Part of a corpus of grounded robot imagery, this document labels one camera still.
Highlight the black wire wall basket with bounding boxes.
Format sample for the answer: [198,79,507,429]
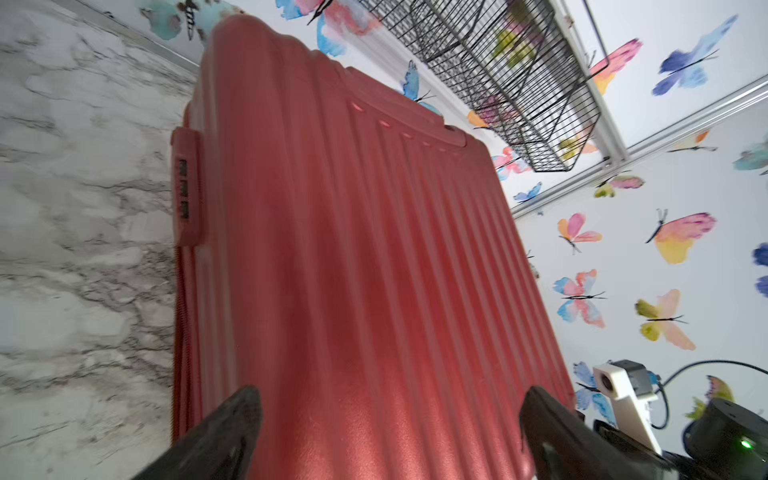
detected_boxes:
[362,0,601,173]

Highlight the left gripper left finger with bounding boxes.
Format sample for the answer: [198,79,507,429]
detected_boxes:
[134,386,263,480]

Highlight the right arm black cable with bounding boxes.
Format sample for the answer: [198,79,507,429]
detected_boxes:
[650,359,768,431]

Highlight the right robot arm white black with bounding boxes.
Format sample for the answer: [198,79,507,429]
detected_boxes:
[594,398,767,479]

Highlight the red hard-shell suitcase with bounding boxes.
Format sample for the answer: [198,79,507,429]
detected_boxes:
[171,14,574,479]

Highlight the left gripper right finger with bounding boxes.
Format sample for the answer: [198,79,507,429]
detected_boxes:
[519,386,675,480]

